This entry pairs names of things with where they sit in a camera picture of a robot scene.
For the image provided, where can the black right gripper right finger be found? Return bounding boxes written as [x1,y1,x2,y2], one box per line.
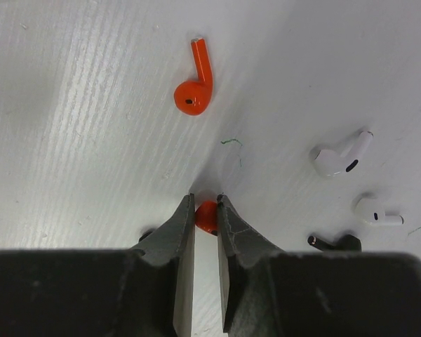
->
[217,194,421,336]

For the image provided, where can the black earbud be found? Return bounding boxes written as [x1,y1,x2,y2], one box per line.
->
[307,234,362,252]

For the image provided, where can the white earbud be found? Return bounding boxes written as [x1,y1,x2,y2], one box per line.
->
[354,194,404,227]
[311,131,374,178]

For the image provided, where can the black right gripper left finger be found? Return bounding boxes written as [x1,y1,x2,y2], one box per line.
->
[0,194,195,336]

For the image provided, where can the orange earbud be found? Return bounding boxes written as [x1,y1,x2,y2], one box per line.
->
[195,201,218,236]
[173,37,213,116]

